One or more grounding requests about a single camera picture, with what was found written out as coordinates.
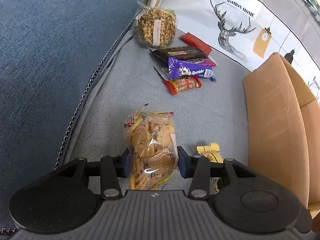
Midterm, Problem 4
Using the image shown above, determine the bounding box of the magenta purple snack packet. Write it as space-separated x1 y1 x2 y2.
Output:
187 55 217 67

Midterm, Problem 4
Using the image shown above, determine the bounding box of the purple Alpenliebe candy packet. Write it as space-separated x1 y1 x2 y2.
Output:
168 57 216 81

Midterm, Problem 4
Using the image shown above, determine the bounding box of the small red cake packet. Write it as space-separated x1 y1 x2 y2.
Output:
180 33 212 56

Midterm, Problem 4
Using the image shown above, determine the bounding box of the open cardboard box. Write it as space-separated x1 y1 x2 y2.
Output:
244 53 319 218

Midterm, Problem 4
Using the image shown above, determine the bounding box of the round puffed grain snack bag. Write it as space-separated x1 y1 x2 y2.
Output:
137 1 177 48

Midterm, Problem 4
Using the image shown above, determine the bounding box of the red clear candy packet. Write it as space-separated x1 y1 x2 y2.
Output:
164 76 202 95

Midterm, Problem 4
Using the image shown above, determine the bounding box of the dark brown chocolate bar packet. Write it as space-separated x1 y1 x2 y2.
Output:
150 46 207 62

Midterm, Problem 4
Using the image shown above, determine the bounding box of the yellow chocolate bar packet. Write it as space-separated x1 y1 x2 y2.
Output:
196 142 223 194

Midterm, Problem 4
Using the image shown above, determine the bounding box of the clear bag of biscuits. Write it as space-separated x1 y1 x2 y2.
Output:
124 104 178 190

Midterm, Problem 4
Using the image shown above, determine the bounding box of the deer print sofa cover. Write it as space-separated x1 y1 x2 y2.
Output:
147 0 320 103

